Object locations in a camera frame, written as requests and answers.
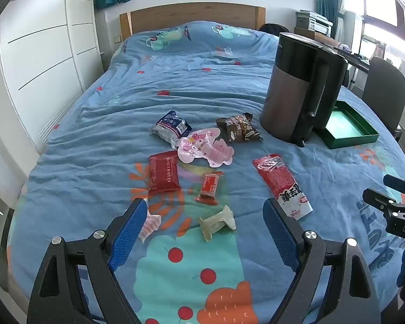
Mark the pink cartoon snack packet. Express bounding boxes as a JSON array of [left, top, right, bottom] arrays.
[[175, 127, 235, 168]]

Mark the blue printed blanket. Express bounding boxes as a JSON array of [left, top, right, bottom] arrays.
[[7, 20, 405, 324]]

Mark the grey chair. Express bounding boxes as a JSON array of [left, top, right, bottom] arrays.
[[361, 56, 405, 136]]

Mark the dark desk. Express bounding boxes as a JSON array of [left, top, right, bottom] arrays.
[[293, 27, 405, 99]]

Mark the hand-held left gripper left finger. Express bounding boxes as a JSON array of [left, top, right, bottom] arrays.
[[26, 197, 149, 324]]

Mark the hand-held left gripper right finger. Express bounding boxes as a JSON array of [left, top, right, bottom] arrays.
[[262, 198, 382, 324]]

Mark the dark blue snack packet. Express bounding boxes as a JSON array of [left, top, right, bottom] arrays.
[[151, 110, 193, 144]]

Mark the grey printer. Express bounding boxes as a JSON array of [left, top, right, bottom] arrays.
[[295, 10, 333, 38]]

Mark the long red snack packet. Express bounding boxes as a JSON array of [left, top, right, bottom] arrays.
[[252, 154, 314, 221]]

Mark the black and brown kettle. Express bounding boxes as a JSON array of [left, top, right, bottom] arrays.
[[259, 32, 349, 148]]

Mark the brown snack packet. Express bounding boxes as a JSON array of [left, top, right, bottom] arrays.
[[216, 112, 264, 143]]

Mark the green tray box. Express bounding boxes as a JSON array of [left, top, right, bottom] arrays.
[[312, 100, 380, 150]]

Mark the red square snack packet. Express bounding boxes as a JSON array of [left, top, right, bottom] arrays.
[[148, 150, 183, 195]]

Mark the pink striped candy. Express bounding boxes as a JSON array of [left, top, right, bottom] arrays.
[[138, 197, 163, 243]]

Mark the small red snack bar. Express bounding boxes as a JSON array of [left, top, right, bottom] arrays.
[[194, 171, 224, 206]]

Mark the white wardrobe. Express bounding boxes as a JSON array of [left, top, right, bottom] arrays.
[[0, 0, 104, 153]]

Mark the cream wrapped candy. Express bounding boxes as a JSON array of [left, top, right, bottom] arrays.
[[197, 205, 237, 242]]

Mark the wooden headboard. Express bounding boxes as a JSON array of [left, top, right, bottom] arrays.
[[119, 3, 267, 41]]

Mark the black bag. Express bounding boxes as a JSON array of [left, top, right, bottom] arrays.
[[259, 23, 290, 36]]

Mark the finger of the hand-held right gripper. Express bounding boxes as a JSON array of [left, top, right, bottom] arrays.
[[362, 188, 405, 215], [383, 174, 405, 194]]

